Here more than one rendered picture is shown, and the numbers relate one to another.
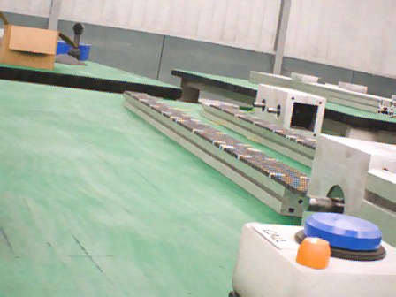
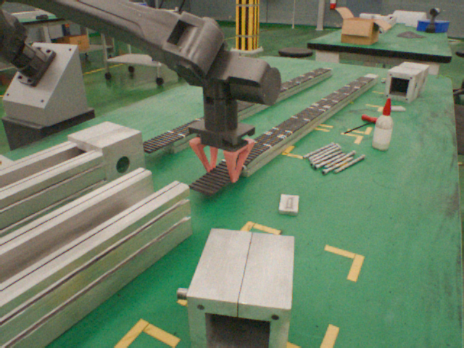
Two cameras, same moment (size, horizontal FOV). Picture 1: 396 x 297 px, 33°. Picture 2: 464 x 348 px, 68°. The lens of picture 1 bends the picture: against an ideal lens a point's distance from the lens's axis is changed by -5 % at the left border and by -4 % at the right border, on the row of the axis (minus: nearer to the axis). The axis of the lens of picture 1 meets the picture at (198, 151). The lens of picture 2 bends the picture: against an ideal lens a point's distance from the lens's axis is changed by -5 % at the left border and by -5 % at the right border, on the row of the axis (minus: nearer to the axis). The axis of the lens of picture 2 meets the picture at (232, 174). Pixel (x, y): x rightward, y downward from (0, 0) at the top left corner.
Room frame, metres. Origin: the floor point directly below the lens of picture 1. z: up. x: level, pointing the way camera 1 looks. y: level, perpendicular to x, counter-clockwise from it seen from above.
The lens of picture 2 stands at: (0.33, -0.77, 1.11)
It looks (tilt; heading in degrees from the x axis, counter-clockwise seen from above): 28 degrees down; 52
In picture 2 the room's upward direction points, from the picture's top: straight up
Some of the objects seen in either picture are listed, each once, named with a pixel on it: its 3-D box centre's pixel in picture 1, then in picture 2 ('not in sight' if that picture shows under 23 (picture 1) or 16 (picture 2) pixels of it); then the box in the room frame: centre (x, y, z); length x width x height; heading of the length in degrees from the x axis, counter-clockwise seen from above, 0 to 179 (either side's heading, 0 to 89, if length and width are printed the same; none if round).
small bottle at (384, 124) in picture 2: not in sight; (384, 123); (1.07, -0.39, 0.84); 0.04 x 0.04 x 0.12
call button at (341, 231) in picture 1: (341, 239); not in sight; (0.33, -0.08, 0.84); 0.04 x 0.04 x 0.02
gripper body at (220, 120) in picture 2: not in sight; (220, 115); (0.68, -0.30, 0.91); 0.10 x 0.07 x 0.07; 107
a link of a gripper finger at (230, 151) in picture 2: not in sight; (228, 156); (0.68, -0.31, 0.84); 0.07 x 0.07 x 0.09; 17
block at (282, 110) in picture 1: (291, 113); (399, 83); (1.52, -0.19, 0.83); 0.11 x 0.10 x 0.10; 104
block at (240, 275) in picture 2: not in sight; (233, 296); (0.50, -0.56, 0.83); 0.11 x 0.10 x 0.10; 132
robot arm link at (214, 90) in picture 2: not in sight; (222, 80); (0.68, -0.31, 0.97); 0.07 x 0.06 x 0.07; 106
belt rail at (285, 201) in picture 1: (181, 129); (272, 96); (1.13, 0.03, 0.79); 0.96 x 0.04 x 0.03; 17
